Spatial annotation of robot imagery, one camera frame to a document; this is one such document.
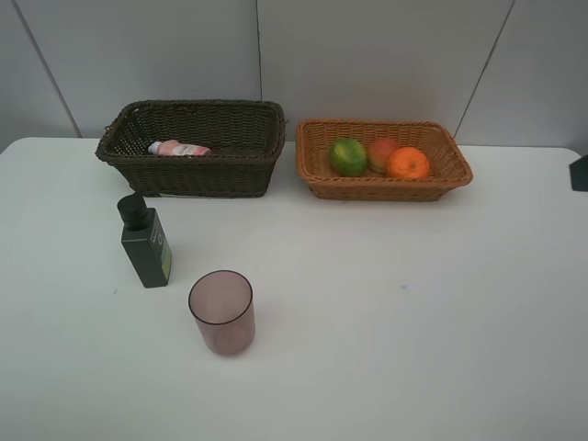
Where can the orange mandarin fruit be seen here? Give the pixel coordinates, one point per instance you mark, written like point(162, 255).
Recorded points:
point(408, 163)

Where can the tan wicker basket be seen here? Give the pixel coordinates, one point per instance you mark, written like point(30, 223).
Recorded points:
point(449, 168)

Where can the dark green pump bottle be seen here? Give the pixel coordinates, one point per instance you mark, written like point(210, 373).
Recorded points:
point(144, 241)

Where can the translucent purple plastic cup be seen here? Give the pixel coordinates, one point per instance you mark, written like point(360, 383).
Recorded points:
point(222, 304)

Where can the red-orange peach fruit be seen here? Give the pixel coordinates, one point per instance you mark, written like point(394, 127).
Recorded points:
point(379, 152)

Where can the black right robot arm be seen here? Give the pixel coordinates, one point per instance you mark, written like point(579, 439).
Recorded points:
point(579, 174)

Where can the dark brown wicker basket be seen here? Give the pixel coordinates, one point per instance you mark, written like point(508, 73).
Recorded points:
point(245, 137)

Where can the pink squeeze bottle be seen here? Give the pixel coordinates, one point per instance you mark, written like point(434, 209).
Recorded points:
point(177, 148)

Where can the green lime fruit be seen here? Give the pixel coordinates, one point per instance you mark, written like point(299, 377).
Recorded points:
point(348, 157)

